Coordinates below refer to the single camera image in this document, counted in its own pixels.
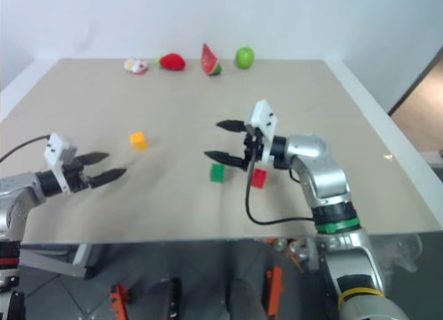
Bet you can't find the red toy strawberry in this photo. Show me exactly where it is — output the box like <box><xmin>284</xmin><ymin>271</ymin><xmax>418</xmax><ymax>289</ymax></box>
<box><xmin>155</xmin><ymin>53</ymin><xmax>187</xmax><ymax>71</ymax></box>

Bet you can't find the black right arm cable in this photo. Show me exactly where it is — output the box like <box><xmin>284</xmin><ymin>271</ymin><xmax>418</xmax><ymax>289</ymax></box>
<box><xmin>244</xmin><ymin>132</ymin><xmax>316</xmax><ymax>226</ymax></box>

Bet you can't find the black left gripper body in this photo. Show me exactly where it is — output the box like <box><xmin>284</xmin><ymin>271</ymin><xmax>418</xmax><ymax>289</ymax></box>
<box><xmin>61</xmin><ymin>163</ymin><xmax>93</xmax><ymax>193</ymax></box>

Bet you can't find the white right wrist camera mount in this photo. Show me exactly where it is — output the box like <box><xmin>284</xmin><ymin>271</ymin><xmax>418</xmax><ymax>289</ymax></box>
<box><xmin>250</xmin><ymin>99</ymin><xmax>279</xmax><ymax>168</ymax></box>

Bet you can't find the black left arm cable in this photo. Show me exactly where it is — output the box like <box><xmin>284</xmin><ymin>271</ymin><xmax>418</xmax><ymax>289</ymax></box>
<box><xmin>0</xmin><ymin>134</ymin><xmax>51</xmax><ymax>163</ymax></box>

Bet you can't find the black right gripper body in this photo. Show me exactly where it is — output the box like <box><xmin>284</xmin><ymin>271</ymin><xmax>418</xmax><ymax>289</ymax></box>
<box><xmin>241</xmin><ymin>124</ymin><xmax>266</xmax><ymax>172</ymax></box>

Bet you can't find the toy watermelon slice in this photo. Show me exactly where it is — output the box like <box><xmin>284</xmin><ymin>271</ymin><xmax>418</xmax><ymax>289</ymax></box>
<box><xmin>201</xmin><ymin>42</ymin><xmax>223</xmax><ymax>77</ymax></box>

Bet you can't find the clear plastic bag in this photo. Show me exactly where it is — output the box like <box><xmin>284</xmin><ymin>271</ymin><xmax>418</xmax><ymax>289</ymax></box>
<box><xmin>379</xmin><ymin>233</ymin><xmax>424</xmax><ymax>273</ymax></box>

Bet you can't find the orange and black clamp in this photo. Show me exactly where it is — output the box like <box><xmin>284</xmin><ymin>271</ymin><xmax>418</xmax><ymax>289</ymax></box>
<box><xmin>265</xmin><ymin>266</ymin><xmax>284</xmax><ymax>317</ymax></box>
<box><xmin>109</xmin><ymin>283</ymin><xmax>134</xmax><ymax>320</ymax></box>

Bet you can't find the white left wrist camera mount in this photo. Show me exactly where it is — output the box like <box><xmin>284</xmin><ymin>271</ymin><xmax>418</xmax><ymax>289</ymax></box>
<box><xmin>44</xmin><ymin>132</ymin><xmax>78</xmax><ymax>193</ymax></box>

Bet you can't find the green cube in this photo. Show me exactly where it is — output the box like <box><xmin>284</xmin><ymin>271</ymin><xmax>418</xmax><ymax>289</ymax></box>
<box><xmin>209</xmin><ymin>163</ymin><xmax>226</xmax><ymax>184</ymax></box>

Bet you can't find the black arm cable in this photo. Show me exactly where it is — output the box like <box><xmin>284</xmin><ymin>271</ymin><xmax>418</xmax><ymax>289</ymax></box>
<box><xmin>0</xmin><ymin>134</ymin><xmax>51</xmax><ymax>163</ymax></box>
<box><xmin>244</xmin><ymin>132</ymin><xmax>316</xmax><ymax>226</ymax></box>

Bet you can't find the white and red toy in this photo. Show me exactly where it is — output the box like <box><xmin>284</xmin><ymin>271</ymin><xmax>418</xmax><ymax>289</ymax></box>
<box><xmin>123</xmin><ymin>57</ymin><xmax>151</xmax><ymax>76</ymax></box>

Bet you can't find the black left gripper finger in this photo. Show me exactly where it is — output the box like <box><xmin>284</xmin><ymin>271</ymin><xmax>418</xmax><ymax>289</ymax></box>
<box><xmin>89</xmin><ymin>168</ymin><xmax>127</xmax><ymax>189</ymax></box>
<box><xmin>75</xmin><ymin>152</ymin><xmax>111</xmax><ymax>166</ymax></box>

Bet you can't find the yellow cube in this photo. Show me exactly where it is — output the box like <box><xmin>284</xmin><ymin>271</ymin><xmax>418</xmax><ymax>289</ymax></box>
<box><xmin>129</xmin><ymin>131</ymin><xmax>150</xmax><ymax>152</ymax></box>

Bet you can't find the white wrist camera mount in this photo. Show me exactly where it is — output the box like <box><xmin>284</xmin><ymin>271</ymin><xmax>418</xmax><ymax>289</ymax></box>
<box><xmin>250</xmin><ymin>99</ymin><xmax>279</xmax><ymax>168</ymax></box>
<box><xmin>44</xmin><ymin>132</ymin><xmax>78</xmax><ymax>193</ymax></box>

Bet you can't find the green toy apple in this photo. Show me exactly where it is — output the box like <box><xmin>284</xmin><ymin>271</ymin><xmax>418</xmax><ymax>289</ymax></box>
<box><xmin>235</xmin><ymin>45</ymin><xmax>255</xmax><ymax>70</ymax></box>

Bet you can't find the brown wooden door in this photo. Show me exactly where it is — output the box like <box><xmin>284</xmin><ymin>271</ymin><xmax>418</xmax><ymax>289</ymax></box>
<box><xmin>387</xmin><ymin>51</ymin><xmax>443</xmax><ymax>153</ymax></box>

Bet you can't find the red cube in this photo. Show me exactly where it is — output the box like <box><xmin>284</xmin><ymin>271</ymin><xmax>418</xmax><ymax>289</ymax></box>
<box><xmin>250</xmin><ymin>168</ymin><xmax>268</xmax><ymax>189</ymax></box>

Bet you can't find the colourful small toys pile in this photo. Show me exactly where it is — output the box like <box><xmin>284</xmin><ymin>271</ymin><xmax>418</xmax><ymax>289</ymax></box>
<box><xmin>265</xmin><ymin>237</ymin><xmax>311</xmax><ymax>274</ymax></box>

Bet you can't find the grey table leg bracket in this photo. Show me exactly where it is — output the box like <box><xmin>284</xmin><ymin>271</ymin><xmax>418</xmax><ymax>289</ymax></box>
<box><xmin>19</xmin><ymin>242</ymin><xmax>101</xmax><ymax>280</ymax></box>

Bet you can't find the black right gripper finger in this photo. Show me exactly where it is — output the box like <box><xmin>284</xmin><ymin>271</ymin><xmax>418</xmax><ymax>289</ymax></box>
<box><xmin>204</xmin><ymin>150</ymin><xmax>244</xmax><ymax>168</ymax></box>
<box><xmin>216</xmin><ymin>119</ymin><xmax>248</xmax><ymax>134</ymax></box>

